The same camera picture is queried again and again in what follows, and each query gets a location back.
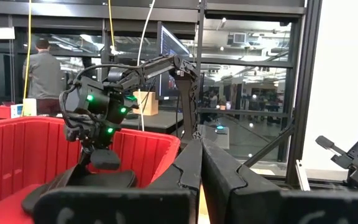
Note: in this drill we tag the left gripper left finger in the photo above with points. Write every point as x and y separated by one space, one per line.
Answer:
120 205

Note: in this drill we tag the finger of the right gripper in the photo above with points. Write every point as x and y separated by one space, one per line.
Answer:
104 160
85 155

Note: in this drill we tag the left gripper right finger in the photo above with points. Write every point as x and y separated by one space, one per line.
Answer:
259 205

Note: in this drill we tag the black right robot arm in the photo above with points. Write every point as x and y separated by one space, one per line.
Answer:
188 102

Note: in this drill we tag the red plastic bin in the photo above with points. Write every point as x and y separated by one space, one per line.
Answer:
17 149

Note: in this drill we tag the person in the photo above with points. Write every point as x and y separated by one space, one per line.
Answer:
43 77

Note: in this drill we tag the white and green container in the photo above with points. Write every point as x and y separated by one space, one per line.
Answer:
30 107

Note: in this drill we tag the cardboard box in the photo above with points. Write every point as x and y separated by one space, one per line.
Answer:
151 105

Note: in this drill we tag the grey desk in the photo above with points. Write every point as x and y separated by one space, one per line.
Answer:
160 121

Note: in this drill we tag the white and blue box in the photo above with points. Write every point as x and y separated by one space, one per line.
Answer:
16 111

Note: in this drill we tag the small red box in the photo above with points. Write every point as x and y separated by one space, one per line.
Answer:
3 112

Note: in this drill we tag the black desk device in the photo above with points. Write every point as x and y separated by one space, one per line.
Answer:
221 128

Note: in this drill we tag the black computer monitor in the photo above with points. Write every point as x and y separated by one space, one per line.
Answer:
169 46

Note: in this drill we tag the black rig frame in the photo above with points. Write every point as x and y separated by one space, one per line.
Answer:
303 93

